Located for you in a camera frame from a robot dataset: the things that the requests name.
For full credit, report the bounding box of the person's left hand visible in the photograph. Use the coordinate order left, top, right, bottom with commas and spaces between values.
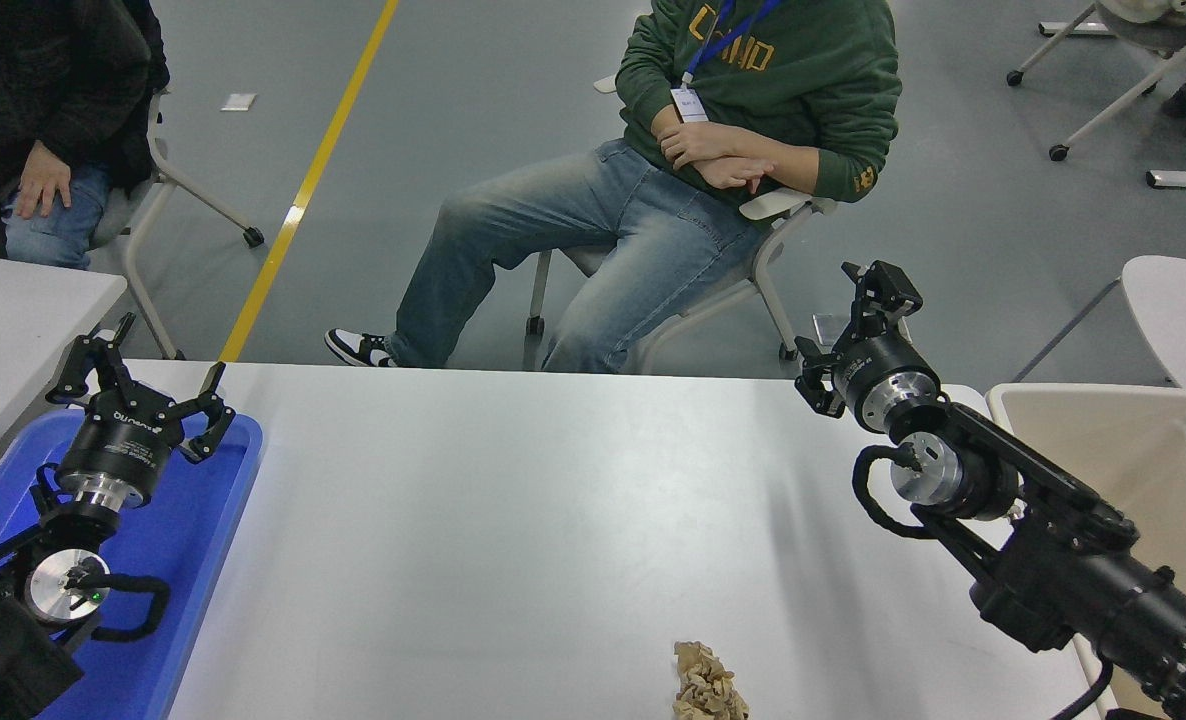
660, 121, 745, 170
15, 140, 74, 220

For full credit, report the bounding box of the person's right hand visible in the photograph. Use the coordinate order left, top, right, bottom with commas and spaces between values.
694, 157, 777, 192

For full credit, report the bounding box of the white-frame wheeled chair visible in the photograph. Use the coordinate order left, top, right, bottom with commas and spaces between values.
1006, 0, 1186, 163

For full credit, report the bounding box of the crumpled tan paper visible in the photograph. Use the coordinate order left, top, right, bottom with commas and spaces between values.
671, 641, 751, 720

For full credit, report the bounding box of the grey padded office chair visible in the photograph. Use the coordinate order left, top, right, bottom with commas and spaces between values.
523, 70, 839, 373

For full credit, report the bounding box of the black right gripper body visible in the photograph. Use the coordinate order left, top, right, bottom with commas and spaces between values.
830, 334, 940, 427

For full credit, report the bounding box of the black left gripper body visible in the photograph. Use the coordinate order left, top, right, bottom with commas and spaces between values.
57, 390, 192, 497

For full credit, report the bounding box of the white side table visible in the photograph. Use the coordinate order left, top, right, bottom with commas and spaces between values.
1011, 254, 1186, 411

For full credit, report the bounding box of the blue plastic tray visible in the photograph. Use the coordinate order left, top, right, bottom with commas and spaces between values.
0, 408, 264, 720

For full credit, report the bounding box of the blue lanyard badge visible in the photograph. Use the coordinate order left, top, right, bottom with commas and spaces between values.
670, 0, 784, 125

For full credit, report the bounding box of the small white table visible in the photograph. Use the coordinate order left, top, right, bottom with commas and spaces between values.
0, 252, 129, 471

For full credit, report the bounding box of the large pale bin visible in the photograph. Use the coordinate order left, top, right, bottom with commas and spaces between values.
985, 382, 1186, 720

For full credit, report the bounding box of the grey seat white-frame chair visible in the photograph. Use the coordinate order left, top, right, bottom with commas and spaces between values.
88, 90, 266, 361

